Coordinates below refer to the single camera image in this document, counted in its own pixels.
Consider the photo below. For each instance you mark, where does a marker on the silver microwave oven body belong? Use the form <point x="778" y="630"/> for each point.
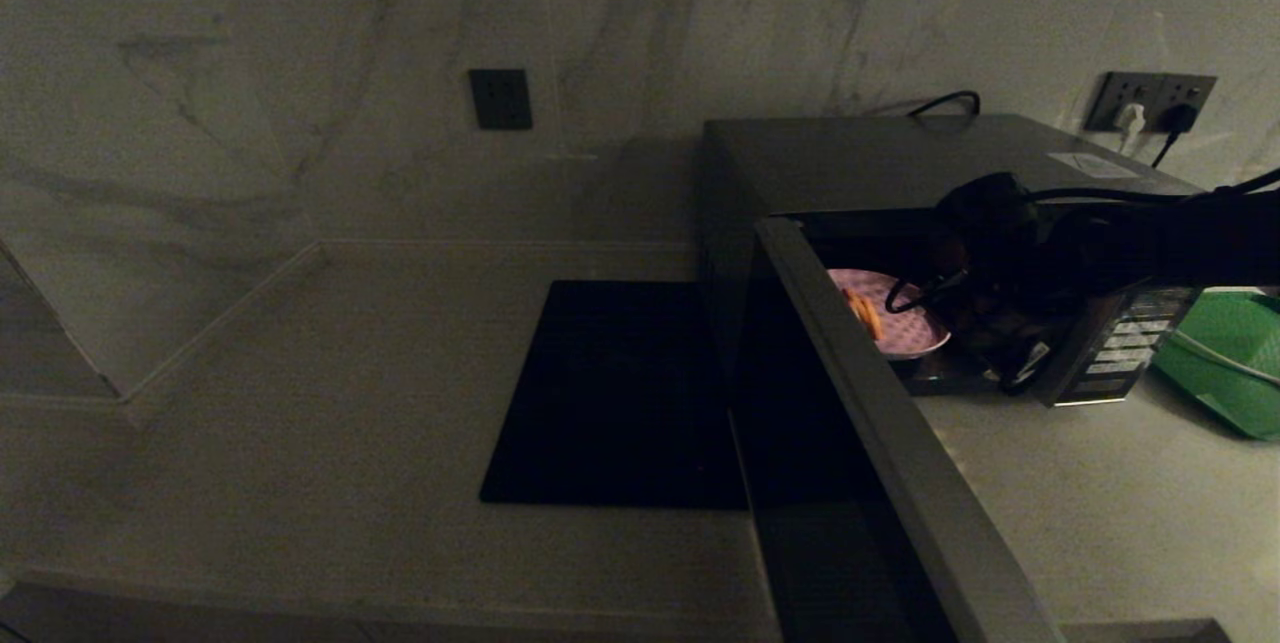
<point x="850" y="158"/>

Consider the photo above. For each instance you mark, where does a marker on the black induction cooktop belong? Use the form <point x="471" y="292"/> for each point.
<point x="620" y="393"/>

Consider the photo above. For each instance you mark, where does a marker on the black double wall socket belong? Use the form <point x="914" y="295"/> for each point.
<point x="1150" y="88"/>

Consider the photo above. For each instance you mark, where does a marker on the green plastic tray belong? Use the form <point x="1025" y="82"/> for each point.
<point x="1230" y="363"/>

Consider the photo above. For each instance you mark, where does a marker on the orange french fry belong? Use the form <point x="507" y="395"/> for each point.
<point x="865" y="315"/>

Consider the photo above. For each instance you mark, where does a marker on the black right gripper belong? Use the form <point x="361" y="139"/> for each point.
<point x="1000" y="308"/>

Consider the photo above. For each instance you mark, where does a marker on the dark glass microwave door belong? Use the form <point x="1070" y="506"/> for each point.
<point x="880" y="483"/>

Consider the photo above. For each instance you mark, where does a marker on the white plug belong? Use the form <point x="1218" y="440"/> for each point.
<point x="1131" y="123"/>

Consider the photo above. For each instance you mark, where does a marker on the black single wall socket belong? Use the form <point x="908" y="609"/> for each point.
<point x="500" y="99"/>

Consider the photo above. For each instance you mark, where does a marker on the purple plate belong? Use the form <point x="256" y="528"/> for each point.
<point x="910" y="328"/>

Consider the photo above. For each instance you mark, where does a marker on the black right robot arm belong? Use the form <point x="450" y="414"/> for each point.
<point x="1170" y="238"/>

